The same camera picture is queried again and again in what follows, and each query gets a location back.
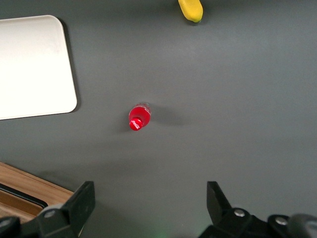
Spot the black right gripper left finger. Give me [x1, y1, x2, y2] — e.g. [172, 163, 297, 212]
[22, 180, 96, 238]

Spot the red cola bottle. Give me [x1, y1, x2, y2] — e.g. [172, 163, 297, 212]
[128, 102, 152, 131]

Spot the black drawer handle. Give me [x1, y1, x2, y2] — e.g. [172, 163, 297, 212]
[0, 182, 49, 208]

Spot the yellow toy lemon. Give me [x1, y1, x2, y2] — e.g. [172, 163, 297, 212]
[177, 0, 204, 23]

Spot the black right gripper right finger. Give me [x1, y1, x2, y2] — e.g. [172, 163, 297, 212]
[198, 180, 269, 238]

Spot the beige rectangular tray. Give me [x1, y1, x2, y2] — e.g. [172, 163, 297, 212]
[0, 14, 78, 121]

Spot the wooden drawer cabinet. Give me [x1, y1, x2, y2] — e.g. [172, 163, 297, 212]
[0, 162, 75, 224]

